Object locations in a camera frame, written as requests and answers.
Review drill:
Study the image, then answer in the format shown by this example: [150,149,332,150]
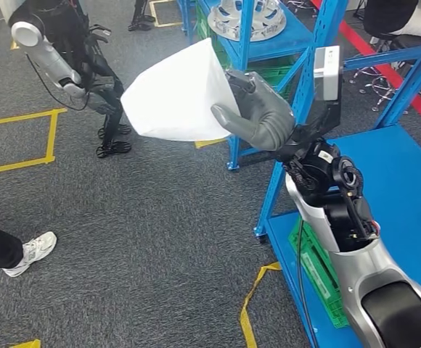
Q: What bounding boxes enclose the white triangular plastic part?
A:
[120,37,241,143]

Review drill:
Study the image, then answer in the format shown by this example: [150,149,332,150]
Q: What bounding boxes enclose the black silver humanoid robot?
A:
[0,0,133,160]

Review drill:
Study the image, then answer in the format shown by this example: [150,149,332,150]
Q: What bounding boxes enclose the green plastic crate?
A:
[249,57,300,99]
[288,218,349,330]
[196,2,233,68]

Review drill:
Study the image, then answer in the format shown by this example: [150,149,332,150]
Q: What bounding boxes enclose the silver wheel cover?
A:
[207,0,287,42]

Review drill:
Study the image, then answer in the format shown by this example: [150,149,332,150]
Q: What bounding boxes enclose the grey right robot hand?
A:
[210,69,296,152]

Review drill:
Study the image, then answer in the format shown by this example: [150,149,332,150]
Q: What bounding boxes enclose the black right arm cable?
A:
[296,218,318,348]

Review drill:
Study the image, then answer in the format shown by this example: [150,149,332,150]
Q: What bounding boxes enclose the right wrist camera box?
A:
[312,45,343,103]

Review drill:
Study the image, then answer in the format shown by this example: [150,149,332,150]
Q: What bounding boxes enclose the blue metal shelf rack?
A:
[254,0,421,348]
[177,0,314,171]

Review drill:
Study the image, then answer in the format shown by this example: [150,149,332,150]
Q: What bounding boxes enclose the black round stool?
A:
[352,38,407,114]

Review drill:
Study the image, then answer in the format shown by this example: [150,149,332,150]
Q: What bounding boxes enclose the black robot legs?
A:
[128,0,156,32]

